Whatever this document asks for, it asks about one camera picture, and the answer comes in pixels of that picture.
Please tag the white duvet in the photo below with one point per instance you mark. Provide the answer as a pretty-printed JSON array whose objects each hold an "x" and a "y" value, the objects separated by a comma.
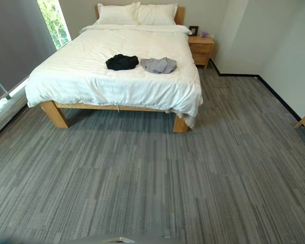
[{"x": 91, "y": 71}]

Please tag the black crumpled garment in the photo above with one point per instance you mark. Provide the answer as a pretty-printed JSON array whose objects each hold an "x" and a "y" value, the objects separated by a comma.
[{"x": 122, "y": 62}]

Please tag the window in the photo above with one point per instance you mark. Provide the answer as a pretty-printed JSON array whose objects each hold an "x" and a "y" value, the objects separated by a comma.
[{"x": 54, "y": 23}]

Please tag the purple tissue box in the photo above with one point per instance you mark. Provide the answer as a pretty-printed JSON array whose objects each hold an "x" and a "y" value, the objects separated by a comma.
[{"x": 205, "y": 34}]

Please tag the grey crumpled garment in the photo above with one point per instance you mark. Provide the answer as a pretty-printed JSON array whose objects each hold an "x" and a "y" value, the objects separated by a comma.
[{"x": 158, "y": 65}]

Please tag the white pillow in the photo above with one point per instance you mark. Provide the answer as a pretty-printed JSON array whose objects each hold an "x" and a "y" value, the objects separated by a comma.
[
  {"x": 156, "y": 15},
  {"x": 115, "y": 14}
]

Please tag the black picture frame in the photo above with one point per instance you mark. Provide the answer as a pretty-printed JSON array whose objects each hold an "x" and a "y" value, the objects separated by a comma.
[{"x": 194, "y": 30}]

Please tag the wooden nightstand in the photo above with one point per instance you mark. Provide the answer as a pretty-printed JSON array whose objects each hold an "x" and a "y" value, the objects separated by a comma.
[{"x": 200, "y": 49}]

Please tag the grey roller blind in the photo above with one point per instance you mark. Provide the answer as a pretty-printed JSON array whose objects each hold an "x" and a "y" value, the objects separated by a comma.
[{"x": 12, "y": 48}]

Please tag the wooden bed frame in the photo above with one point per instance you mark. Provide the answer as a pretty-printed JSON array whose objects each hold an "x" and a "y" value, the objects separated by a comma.
[{"x": 56, "y": 117}]

